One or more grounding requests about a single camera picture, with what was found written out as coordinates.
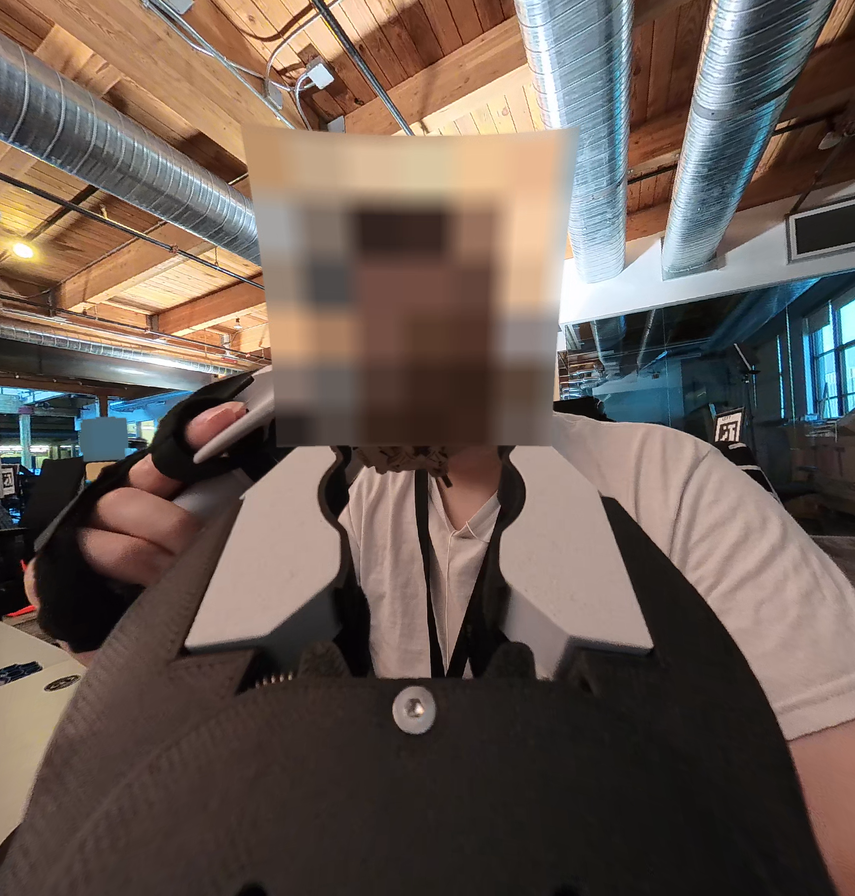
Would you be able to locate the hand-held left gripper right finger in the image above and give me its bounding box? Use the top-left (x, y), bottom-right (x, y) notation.
top-left (499, 444), bottom-right (657, 676)

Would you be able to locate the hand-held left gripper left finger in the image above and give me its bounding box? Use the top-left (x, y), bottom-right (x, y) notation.
top-left (182, 444), bottom-right (371, 676)

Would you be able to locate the person's right hand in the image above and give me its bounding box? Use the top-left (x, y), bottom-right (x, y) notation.
top-left (23, 402), bottom-right (252, 655)

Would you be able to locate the person in white shirt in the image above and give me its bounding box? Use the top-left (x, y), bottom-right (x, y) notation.
top-left (336, 413), bottom-right (855, 739)

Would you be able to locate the black office chair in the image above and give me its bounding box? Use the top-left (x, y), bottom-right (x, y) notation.
top-left (21, 456), bottom-right (87, 550)

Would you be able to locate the large paned window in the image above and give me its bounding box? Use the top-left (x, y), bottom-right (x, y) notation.
top-left (804, 286), bottom-right (855, 423)

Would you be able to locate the black lanyard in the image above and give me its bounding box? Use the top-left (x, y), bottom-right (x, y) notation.
top-left (413, 469), bottom-right (505, 679)

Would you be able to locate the long thin silver duct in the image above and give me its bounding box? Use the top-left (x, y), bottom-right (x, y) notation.
top-left (0, 311), bottom-right (264, 368)

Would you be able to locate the large silver spiral duct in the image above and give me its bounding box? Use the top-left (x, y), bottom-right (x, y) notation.
top-left (0, 20), bottom-right (262, 266)
top-left (660, 0), bottom-right (840, 280)
top-left (513, 0), bottom-right (636, 283)

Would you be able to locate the white wall air vent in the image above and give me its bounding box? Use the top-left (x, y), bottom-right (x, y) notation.
top-left (786, 205), bottom-right (855, 265)

